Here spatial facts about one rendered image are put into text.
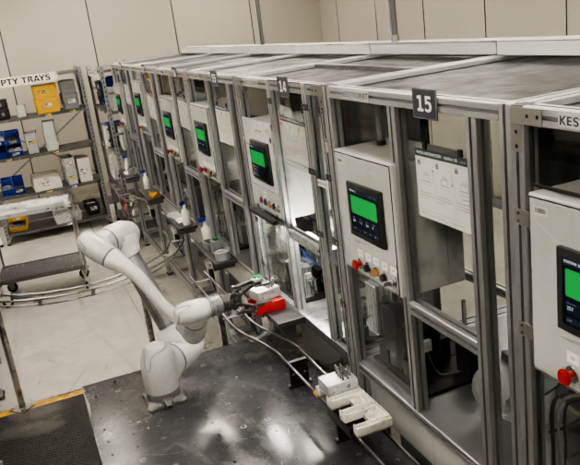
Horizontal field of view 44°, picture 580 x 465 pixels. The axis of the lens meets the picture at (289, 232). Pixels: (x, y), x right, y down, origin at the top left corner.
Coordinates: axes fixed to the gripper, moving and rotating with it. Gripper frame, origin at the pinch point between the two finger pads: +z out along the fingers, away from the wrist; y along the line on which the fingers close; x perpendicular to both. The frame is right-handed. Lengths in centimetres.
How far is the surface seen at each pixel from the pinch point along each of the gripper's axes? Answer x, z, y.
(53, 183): 638, -56, -46
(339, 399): -63, 4, -25
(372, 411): -79, 10, -24
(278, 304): 25.0, 14.1, -18.0
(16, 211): 408, -102, -25
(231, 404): -8, -25, -44
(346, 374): -58, 10, -18
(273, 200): 30.5, 20.4, 32.6
